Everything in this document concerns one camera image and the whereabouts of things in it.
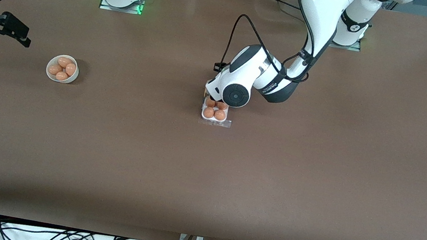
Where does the clear plastic egg box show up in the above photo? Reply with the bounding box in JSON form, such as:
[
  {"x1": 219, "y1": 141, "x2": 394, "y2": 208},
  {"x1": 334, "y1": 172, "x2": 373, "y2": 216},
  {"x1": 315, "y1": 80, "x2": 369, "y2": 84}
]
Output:
[{"x1": 198, "y1": 88, "x2": 236, "y2": 129}]

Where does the small white bowl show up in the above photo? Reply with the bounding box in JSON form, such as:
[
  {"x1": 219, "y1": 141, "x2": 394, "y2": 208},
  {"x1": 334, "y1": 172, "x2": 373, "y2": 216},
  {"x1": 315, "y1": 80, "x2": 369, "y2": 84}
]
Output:
[{"x1": 45, "y1": 52, "x2": 82, "y2": 85}]

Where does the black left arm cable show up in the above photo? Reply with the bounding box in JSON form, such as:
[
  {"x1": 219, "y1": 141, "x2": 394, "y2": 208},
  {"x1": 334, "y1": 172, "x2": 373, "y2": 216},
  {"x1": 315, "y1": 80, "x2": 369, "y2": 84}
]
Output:
[{"x1": 213, "y1": 10, "x2": 319, "y2": 86}]

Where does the black table cable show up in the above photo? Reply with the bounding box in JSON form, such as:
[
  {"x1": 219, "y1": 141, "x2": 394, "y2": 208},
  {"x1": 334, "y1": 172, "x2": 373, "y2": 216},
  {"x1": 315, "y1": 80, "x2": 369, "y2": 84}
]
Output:
[{"x1": 262, "y1": 0, "x2": 305, "y2": 12}]

